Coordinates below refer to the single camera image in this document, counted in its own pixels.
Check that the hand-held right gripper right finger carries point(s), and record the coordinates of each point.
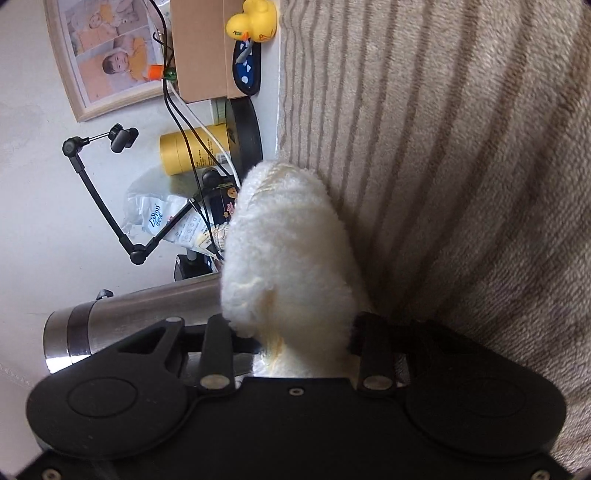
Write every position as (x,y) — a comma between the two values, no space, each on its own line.
(358,334)

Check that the yellow cylinder canister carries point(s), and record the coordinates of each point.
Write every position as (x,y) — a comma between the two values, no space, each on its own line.
(178,150)

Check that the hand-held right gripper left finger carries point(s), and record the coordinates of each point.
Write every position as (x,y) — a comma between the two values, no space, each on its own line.
(244,345)

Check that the orange capped green bottle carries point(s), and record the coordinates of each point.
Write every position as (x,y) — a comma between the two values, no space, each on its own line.
(154,72)

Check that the black device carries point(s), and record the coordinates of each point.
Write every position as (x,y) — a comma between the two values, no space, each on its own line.
(189,267)

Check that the striped beige towel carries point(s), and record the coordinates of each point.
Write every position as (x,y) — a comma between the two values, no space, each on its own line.
(461,184)

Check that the yellow rubber duck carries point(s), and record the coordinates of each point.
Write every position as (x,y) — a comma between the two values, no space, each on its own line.
(251,23)

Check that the clear plastic bag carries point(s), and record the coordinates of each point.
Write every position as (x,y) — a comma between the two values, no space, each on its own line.
(154,217)

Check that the wooden framed photo collage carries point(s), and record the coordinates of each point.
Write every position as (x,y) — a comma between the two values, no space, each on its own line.
(106,60)

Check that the stainless steel thermos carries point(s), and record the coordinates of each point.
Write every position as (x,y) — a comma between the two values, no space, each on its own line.
(138,309)

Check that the open cardboard box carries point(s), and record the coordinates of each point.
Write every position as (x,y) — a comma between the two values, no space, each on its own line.
(203,50)

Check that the cream fluffy cloth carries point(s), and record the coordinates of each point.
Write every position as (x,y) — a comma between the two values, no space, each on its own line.
(286,249)

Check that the dark printed box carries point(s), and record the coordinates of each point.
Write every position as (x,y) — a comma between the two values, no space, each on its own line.
(226,203)

